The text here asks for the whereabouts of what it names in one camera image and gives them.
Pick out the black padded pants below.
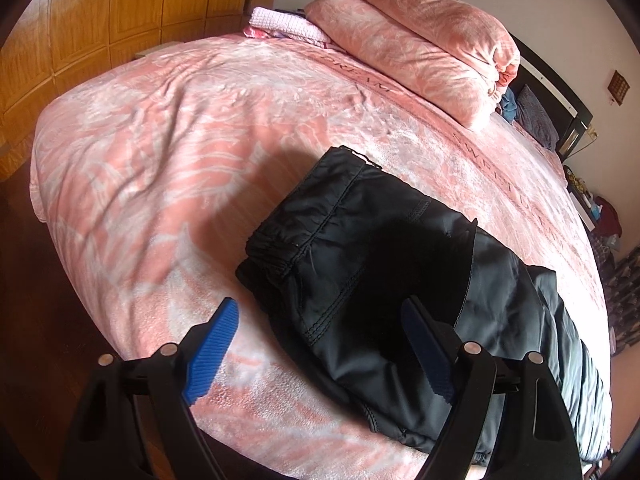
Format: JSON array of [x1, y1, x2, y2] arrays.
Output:
[[236, 148, 612, 463]]

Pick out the pink floral bed blanket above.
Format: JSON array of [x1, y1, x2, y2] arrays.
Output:
[[30, 35, 611, 479]]

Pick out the dark grey pillow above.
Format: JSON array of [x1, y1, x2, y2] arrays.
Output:
[[515, 84, 560, 152]]

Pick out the black bed headboard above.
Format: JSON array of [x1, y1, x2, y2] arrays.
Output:
[[509, 35, 593, 162]]

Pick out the blue cloth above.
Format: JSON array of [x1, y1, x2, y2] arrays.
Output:
[[498, 88, 518, 124]]

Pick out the folded pink floral quilt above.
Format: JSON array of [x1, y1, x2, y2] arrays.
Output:
[[304, 0, 521, 129]]

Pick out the wooden wardrobe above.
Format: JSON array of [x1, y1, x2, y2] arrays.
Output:
[[1, 0, 274, 179]]

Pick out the white pink knitted cloth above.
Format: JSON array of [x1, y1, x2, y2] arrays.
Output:
[[243, 6, 332, 48]]

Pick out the brown wall vent upper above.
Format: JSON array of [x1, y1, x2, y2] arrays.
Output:
[[608, 70, 630, 106]]

